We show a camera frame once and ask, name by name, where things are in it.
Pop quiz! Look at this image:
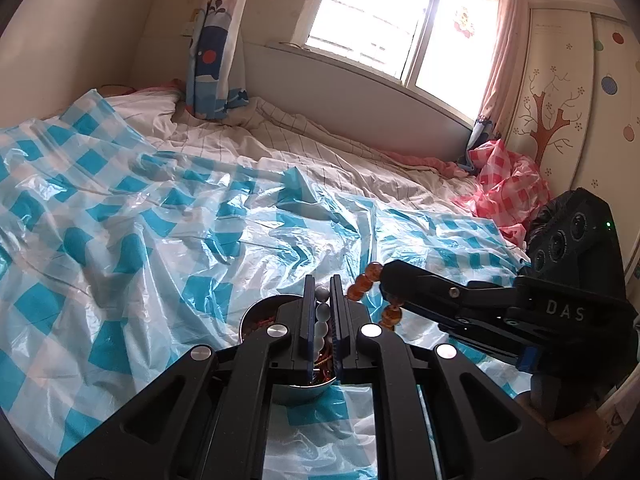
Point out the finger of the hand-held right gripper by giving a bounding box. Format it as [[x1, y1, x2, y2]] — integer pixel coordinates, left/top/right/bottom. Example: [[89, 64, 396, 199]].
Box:
[[378, 259, 522, 311], [399, 299, 532, 362]]

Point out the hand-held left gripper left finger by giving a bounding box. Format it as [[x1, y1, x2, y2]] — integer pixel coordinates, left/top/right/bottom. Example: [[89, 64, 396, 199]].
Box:
[[55, 275, 318, 480]]

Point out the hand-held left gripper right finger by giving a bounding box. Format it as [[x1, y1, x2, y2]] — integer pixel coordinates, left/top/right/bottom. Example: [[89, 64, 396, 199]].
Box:
[[330, 275, 585, 480]]

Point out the white bead bracelet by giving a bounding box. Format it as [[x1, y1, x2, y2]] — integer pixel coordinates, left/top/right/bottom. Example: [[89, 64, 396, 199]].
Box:
[[313, 283, 332, 357]]

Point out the red bead bracelet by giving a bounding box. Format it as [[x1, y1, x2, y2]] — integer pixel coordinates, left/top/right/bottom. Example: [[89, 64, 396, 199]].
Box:
[[312, 342, 337, 387]]

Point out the red cord bracelet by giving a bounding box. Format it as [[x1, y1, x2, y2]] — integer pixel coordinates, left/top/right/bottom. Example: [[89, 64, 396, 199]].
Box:
[[244, 310, 281, 337]]

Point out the amber bead bracelet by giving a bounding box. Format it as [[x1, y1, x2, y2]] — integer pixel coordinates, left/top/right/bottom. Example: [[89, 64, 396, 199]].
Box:
[[347, 261, 405, 331]]

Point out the steel bowl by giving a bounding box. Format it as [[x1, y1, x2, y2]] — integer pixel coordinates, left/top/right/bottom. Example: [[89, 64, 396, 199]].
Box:
[[239, 294, 347, 404]]

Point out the person's right hand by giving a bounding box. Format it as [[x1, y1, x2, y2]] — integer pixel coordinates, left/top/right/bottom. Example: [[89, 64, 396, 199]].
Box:
[[515, 390, 617, 467]]

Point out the black plastic bag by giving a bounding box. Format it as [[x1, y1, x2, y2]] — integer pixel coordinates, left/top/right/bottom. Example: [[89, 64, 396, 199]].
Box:
[[525, 199, 563, 246]]

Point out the pink checkered plastic sheet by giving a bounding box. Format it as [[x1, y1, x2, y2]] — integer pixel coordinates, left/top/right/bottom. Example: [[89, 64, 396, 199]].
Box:
[[450, 139, 551, 252]]

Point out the pink blanket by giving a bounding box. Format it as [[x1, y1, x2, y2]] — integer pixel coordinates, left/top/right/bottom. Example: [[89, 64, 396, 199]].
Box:
[[380, 149, 477, 179]]

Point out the white striped bedsheet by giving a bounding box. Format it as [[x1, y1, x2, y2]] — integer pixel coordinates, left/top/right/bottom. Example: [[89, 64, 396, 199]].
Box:
[[107, 92, 481, 222]]

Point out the wardrobe with tree decal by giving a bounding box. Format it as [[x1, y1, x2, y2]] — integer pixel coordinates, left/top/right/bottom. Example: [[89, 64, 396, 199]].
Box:
[[500, 5, 640, 283]]

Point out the grey windowsill panel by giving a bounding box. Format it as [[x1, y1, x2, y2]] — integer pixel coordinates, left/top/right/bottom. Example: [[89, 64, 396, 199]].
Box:
[[242, 40, 477, 162]]

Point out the blue checkered plastic sheet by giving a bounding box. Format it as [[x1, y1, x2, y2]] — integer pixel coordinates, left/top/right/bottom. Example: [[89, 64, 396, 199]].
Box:
[[0, 89, 532, 480]]

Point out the pink curtain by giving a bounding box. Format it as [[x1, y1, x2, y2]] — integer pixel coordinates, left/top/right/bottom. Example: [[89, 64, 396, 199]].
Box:
[[465, 0, 532, 167]]

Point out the cartoon window sticker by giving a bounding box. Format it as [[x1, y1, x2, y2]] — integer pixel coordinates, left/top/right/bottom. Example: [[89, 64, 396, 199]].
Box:
[[452, 7, 476, 39]]

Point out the window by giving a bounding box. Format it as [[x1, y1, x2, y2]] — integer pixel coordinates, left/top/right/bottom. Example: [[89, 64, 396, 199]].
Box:
[[292, 0, 503, 90]]

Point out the blue cartoon print curtain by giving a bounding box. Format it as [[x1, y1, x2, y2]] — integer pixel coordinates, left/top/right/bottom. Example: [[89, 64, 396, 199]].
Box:
[[186, 0, 251, 121]]

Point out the pink pillow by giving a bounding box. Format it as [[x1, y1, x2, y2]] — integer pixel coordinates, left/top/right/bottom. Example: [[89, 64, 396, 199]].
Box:
[[99, 80, 187, 111]]

